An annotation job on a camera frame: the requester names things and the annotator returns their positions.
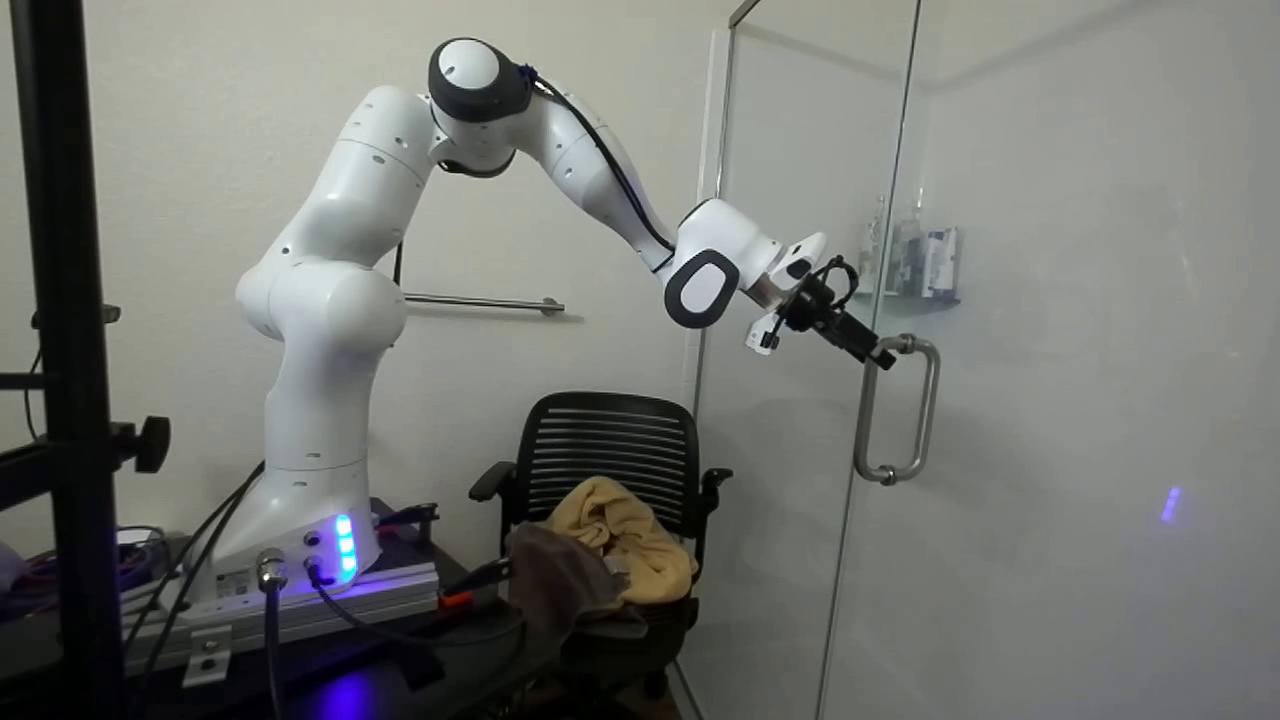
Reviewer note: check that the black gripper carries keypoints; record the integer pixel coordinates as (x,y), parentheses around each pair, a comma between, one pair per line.
(819,306)

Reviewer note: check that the chrome door handle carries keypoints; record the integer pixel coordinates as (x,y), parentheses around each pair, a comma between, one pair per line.
(897,409)

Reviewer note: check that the glass shower door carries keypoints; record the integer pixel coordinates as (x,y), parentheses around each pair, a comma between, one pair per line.
(1096,529)

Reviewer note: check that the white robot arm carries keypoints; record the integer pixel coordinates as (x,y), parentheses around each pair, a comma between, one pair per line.
(323,295)

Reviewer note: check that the shower shelf caddy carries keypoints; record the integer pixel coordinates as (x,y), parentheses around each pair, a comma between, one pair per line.
(910,300)

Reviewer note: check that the black mesh office chair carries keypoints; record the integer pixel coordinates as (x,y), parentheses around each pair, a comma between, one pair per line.
(652,448)

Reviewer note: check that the yellow towel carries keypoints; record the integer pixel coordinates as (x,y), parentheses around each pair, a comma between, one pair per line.
(613,523)

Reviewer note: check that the metal towel bar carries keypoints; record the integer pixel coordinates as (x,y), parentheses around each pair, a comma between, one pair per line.
(488,306)

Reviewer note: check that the brown-grey cloth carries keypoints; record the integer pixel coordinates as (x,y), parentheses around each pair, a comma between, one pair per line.
(564,588)

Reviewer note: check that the orange-black clamp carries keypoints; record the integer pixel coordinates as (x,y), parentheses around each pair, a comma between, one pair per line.
(470,588)

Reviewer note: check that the purple-black clamp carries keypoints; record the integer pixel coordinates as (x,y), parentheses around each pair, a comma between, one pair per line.
(411,527)

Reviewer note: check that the black tripod stand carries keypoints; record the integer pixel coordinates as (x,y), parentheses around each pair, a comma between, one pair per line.
(79,456)

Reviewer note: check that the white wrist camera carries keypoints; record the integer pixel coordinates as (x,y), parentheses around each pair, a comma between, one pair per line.
(767,335)

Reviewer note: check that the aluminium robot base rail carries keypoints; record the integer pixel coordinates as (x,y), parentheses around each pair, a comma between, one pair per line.
(238,621)

